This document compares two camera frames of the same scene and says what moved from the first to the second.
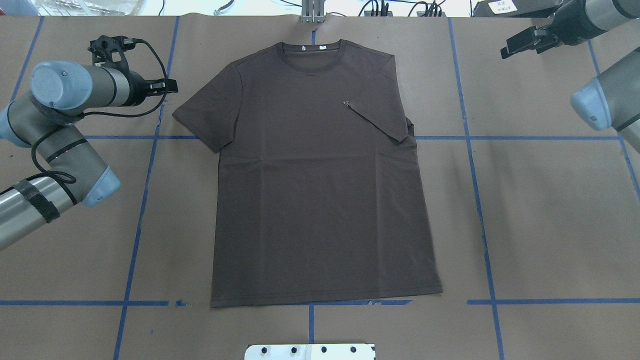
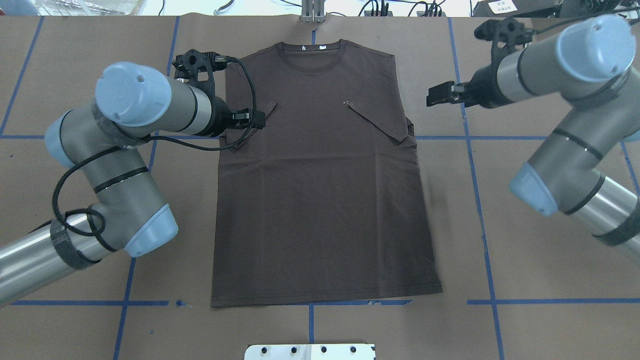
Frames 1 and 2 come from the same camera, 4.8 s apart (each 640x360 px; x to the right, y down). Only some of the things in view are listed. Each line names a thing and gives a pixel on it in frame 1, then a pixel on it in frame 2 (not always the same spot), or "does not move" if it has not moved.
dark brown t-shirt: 321,195 does not move
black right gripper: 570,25 → 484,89
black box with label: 516,8 does not move
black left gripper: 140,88 → 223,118
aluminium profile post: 313,11 does not move
